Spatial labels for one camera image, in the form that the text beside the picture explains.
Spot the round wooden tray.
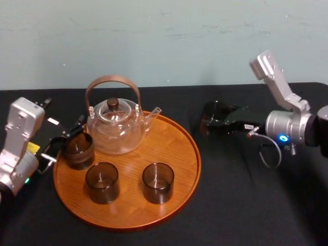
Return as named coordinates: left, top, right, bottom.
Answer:
left=53, top=110, right=201, bottom=230

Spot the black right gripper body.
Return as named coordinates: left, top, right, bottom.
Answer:
left=226, top=109, right=269, bottom=135

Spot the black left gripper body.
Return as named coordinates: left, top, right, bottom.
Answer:
left=29, top=109, right=69, bottom=170

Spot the glass teapot with brown handle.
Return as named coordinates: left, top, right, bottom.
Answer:
left=85, top=74, right=162, bottom=155

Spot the black tablecloth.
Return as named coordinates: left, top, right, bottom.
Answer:
left=0, top=81, right=328, bottom=246

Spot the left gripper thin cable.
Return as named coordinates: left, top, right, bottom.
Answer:
left=37, top=138, right=57, bottom=174

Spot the right gripper thin cable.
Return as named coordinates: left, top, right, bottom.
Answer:
left=247, top=127, right=283, bottom=169

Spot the smoky glass cup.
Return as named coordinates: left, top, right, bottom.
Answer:
left=141, top=162, right=175, bottom=204
left=200, top=100, right=233, bottom=136
left=62, top=132, right=96, bottom=171
left=85, top=162, right=120, bottom=205

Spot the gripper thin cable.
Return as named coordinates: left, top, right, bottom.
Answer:
left=247, top=127, right=283, bottom=169
left=37, top=138, right=57, bottom=174

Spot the glass teapot lid brown knob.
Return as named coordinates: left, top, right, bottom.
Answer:
left=98, top=98, right=133, bottom=121

